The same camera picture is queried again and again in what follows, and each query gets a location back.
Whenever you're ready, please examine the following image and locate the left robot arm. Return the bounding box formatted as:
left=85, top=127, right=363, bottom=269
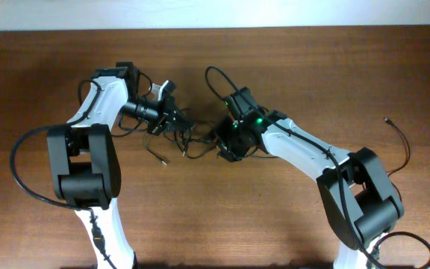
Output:
left=47, top=62, right=189, bottom=268

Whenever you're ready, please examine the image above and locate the black USB cable thick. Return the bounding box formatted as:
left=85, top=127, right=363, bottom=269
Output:
left=169, top=108, right=217, bottom=160

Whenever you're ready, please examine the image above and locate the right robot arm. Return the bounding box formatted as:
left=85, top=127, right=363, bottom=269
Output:
left=214, top=87, right=405, bottom=268

